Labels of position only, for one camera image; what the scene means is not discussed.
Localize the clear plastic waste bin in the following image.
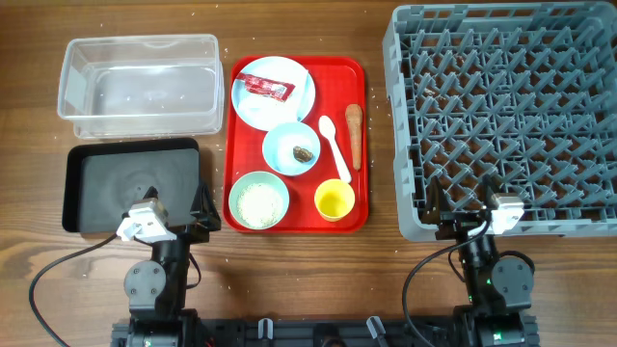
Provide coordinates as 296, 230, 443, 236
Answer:
57, 34, 225, 139

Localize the large light blue plate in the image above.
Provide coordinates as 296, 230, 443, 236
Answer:
230, 56, 316, 131

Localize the red strawberry snack wrapper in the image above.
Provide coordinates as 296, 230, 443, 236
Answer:
236, 72, 295, 102

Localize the small light blue bowl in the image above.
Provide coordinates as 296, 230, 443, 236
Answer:
262, 122, 321, 176

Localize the black waste tray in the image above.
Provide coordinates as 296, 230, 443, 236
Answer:
62, 138, 203, 233

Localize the grey dishwasher rack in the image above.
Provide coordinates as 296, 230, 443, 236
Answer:
383, 1, 616, 242

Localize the white tissue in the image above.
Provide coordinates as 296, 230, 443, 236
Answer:
232, 68, 309, 128

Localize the mint green bowl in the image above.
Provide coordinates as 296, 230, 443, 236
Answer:
228, 171, 290, 230

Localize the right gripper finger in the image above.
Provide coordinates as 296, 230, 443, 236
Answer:
481, 174, 501, 208
424, 176, 451, 214

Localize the red serving tray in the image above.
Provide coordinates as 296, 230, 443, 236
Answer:
223, 56, 369, 234

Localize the yellow plastic cup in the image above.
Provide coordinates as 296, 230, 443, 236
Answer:
314, 178, 356, 222

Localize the white rice pile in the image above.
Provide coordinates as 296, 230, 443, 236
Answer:
237, 183, 283, 229

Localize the white plastic spoon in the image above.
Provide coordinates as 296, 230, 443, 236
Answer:
318, 116, 352, 183

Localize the brown food scrap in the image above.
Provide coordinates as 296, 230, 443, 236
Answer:
293, 146, 313, 163

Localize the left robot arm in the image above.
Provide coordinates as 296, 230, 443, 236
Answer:
111, 181, 221, 347

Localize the orange carrot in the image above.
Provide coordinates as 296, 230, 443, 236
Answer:
345, 104, 362, 171

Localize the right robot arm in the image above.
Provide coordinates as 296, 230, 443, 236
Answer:
421, 176, 540, 347

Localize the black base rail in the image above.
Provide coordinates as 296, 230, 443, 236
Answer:
110, 316, 540, 347

